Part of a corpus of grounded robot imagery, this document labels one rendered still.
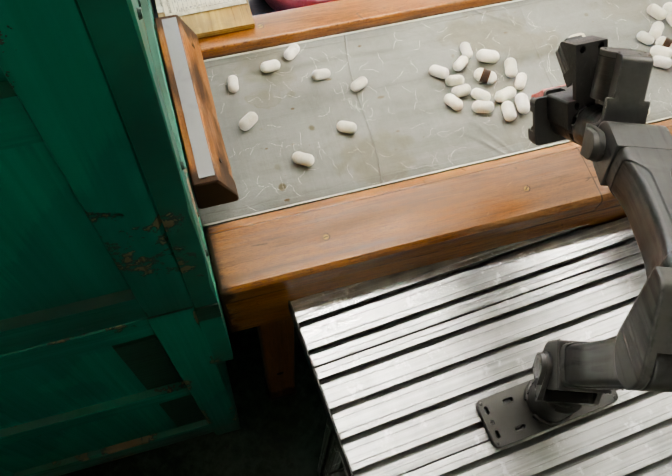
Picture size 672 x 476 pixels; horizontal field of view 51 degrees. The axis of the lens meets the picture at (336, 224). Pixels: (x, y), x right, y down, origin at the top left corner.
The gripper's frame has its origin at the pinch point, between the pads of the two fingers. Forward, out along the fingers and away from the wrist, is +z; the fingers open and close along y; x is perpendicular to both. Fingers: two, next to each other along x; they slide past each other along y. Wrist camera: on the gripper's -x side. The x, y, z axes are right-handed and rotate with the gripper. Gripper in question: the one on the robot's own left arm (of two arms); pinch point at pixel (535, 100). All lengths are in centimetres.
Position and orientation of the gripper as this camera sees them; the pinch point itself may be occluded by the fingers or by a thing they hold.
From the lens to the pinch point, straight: 108.2
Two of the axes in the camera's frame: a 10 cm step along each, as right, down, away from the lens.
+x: 1.4, 9.0, 4.2
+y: -9.6, 2.3, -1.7
